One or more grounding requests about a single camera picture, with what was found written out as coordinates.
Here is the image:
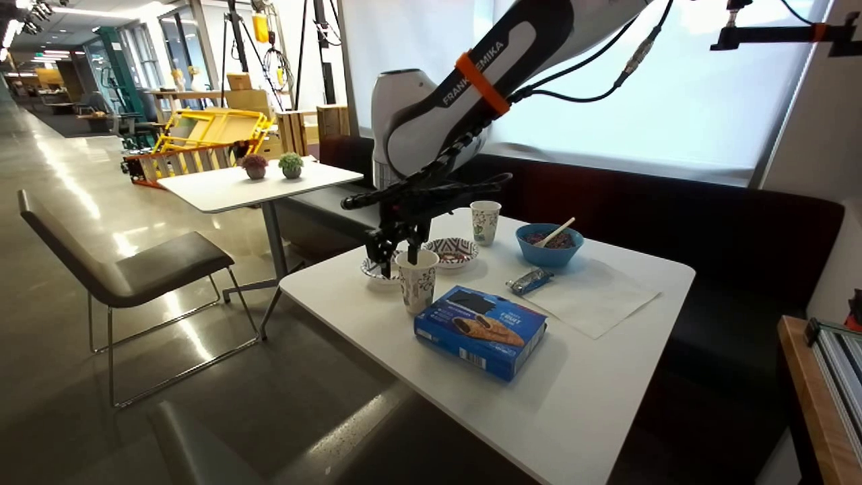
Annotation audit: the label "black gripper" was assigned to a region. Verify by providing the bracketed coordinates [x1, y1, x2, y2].
[339, 171, 518, 281]

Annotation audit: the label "small glass cup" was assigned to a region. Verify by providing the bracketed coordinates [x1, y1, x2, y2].
[390, 246, 442, 319]

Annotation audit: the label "patterned paper cup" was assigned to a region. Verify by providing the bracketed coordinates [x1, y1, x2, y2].
[470, 197, 503, 249]

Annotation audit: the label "plain white paper sheet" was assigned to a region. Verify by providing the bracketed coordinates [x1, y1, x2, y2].
[524, 253, 668, 343]

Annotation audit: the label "blue patterned plate with food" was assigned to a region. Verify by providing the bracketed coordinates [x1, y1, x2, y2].
[423, 234, 483, 269]

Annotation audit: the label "blue cracker box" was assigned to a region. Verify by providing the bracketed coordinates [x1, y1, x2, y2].
[412, 283, 549, 384]

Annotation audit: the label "blue snack bar wrapper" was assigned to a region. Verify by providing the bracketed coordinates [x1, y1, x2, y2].
[508, 268, 557, 299]

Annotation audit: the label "green potted plant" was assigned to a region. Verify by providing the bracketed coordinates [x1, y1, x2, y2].
[274, 151, 307, 184]

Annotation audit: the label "blue plastic bowl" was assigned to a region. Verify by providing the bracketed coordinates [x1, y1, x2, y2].
[514, 222, 588, 272]

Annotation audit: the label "wooden crate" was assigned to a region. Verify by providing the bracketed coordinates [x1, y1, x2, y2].
[273, 102, 355, 159]

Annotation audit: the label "reddish potted plant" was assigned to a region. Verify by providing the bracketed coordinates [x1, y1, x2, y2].
[241, 151, 273, 184]

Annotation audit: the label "white side table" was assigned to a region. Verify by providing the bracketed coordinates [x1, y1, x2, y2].
[157, 156, 366, 345]

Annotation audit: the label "black tripod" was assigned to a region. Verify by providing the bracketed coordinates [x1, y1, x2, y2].
[219, 0, 280, 117]

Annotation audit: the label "white window blind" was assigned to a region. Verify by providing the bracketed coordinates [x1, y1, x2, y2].
[339, 0, 837, 188]

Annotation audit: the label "black bench sofa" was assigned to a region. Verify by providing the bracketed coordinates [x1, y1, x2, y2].
[279, 132, 846, 485]

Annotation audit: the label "wooden shelf board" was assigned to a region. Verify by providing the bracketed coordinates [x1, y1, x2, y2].
[777, 312, 862, 485]

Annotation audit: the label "grey metal rails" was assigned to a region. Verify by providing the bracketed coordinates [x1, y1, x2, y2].
[802, 316, 862, 427]

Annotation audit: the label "yellow wooden frame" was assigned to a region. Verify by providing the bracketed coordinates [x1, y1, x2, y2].
[124, 106, 279, 188]

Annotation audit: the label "black metal frame chair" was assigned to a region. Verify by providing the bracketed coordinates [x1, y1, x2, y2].
[16, 187, 265, 413]

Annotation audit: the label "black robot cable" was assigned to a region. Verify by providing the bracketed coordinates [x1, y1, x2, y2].
[510, 0, 680, 106]

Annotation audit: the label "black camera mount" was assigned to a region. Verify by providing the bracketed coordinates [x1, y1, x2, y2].
[708, 0, 862, 59]

